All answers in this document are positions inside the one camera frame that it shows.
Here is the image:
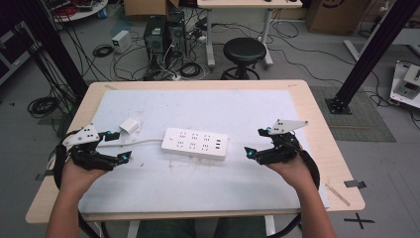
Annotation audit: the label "grey floor mat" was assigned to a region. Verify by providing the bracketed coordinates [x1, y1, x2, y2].
[309, 85, 397, 144]

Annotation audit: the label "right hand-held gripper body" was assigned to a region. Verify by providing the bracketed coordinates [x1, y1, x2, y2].
[257, 118, 309, 166]

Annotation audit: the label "black metal stand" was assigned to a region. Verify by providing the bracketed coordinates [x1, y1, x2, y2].
[13, 0, 89, 100]
[324, 0, 420, 116]

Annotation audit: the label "black round stool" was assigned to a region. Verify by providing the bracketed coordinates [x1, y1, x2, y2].
[220, 37, 267, 81]

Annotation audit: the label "white machine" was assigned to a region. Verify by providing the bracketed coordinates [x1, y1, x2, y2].
[389, 60, 420, 110]

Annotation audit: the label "small coiled black cable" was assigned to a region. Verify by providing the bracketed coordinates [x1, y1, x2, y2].
[92, 44, 115, 59]

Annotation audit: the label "white-legged desk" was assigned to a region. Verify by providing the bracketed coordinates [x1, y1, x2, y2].
[196, 0, 304, 69]

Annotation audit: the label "thin wooden stick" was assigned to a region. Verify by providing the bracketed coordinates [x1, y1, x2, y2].
[324, 182, 352, 207]

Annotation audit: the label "round white table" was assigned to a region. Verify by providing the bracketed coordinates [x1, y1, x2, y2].
[42, 0, 109, 23]

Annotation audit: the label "black computer tower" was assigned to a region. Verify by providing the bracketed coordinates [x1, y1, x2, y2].
[165, 10, 188, 58]
[143, 15, 168, 69]

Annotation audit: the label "white power strip cable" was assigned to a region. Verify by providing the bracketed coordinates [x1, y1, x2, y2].
[98, 137, 166, 149]

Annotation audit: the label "white table mat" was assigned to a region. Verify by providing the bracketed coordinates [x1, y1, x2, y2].
[78, 88, 331, 214]

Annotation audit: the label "white power supply box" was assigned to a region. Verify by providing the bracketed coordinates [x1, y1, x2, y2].
[111, 30, 134, 55]

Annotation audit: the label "white charger block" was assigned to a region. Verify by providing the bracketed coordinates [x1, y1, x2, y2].
[118, 117, 140, 136]

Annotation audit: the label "person's legs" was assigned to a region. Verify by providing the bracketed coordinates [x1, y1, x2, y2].
[136, 215, 267, 238]

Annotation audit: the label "person's left hand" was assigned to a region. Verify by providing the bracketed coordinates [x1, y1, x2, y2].
[58, 160, 109, 193]

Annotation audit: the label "white power strip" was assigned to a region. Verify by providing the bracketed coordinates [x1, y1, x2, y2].
[160, 127, 230, 163]

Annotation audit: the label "black tape strip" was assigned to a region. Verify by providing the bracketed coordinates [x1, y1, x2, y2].
[343, 179, 368, 189]

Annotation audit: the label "person's right hand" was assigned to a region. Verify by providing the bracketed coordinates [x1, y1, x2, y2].
[264, 148, 317, 196]

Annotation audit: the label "large cardboard box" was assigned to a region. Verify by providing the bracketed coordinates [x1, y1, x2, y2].
[304, 0, 371, 37]

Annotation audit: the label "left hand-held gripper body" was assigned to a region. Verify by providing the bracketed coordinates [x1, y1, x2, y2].
[61, 123, 117, 172]

